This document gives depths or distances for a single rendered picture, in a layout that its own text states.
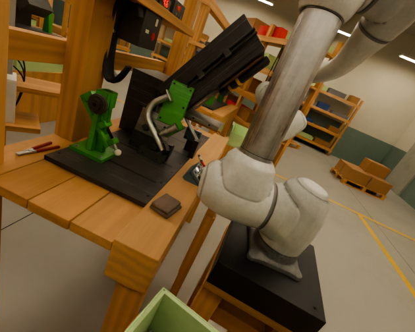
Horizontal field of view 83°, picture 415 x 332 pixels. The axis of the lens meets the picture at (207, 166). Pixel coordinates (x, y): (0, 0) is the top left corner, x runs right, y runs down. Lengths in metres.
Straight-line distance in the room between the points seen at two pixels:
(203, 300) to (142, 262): 0.25
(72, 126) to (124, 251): 0.65
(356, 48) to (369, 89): 9.88
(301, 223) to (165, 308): 0.41
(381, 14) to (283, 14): 9.67
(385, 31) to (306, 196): 0.45
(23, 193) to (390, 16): 1.07
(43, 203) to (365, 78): 10.42
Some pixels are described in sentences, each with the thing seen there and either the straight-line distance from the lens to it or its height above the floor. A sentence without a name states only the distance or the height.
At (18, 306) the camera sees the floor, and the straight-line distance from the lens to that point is 1.68.
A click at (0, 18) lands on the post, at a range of 0.86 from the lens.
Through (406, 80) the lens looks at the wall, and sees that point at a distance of 11.10.
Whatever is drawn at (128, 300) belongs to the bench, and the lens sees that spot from 0.87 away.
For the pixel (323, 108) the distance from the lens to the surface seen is 9.80.
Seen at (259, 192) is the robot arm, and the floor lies 1.16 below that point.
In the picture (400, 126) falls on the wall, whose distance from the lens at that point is 11.27.
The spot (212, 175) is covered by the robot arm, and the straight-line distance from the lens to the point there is 0.65.
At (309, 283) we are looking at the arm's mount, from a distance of 0.87.
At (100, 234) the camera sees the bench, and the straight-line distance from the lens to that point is 0.76.
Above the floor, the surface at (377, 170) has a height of 0.58.
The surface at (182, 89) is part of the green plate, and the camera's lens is 1.19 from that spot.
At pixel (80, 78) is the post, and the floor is 1.16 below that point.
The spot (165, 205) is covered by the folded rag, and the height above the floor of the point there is 0.93.
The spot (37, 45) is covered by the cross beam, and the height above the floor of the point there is 1.24.
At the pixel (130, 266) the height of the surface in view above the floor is 0.83.
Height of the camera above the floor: 1.41
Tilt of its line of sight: 23 degrees down
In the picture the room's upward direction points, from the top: 24 degrees clockwise
